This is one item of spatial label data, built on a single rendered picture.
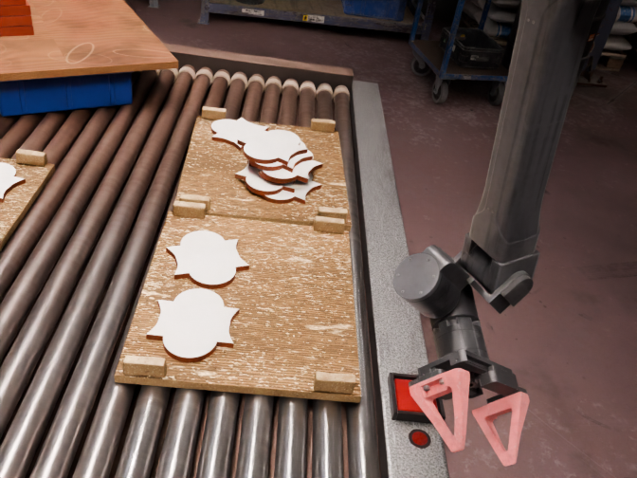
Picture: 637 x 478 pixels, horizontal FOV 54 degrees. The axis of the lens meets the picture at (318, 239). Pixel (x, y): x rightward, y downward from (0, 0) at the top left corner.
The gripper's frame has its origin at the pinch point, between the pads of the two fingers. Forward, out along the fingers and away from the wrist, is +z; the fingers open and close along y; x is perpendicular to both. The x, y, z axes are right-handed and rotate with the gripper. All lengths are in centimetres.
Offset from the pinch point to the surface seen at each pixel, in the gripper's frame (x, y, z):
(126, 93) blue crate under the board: -67, 16, -102
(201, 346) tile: -35.1, 12.4, -22.6
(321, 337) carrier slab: -26.4, -4.1, -25.4
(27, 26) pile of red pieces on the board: -73, 40, -115
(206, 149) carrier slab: -51, 2, -80
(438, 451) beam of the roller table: -15.3, -13.8, -6.0
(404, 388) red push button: -18.2, -12.3, -16.0
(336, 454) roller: -23.1, -1.7, -5.9
